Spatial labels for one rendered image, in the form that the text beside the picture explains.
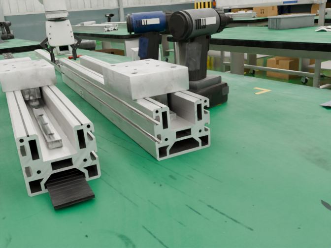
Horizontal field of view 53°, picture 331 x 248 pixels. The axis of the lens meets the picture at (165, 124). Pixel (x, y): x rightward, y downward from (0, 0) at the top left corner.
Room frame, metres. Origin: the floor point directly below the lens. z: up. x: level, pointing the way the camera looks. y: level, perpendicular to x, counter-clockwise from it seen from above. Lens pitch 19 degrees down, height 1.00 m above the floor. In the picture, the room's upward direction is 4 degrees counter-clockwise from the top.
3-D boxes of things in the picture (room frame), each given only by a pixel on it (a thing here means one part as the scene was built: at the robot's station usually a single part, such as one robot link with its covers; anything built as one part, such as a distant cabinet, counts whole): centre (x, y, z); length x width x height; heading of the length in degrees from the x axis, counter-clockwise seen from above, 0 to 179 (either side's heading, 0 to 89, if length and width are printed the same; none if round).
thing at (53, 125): (0.78, 0.31, 0.82); 0.80 x 0.10 x 0.09; 25
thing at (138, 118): (0.86, 0.14, 0.82); 0.80 x 0.10 x 0.09; 25
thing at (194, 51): (0.79, -0.11, 0.89); 0.20 x 0.08 x 0.22; 133
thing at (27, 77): (0.78, 0.31, 0.87); 0.16 x 0.11 x 0.07; 25
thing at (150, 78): (0.63, 0.04, 0.87); 0.16 x 0.11 x 0.07; 25
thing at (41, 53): (1.83, 0.60, 0.79); 0.96 x 0.04 x 0.03; 25
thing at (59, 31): (1.40, 0.40, 0.95); 0.10 x 0.07 x 0.11; 115
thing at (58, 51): (2.16, 0.62, 0.83); 0.11 x 0.10 x 0.10; 114
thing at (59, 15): (1.40, 0.39, 1.01); 0.09 x 0.08 x 0.03; 115
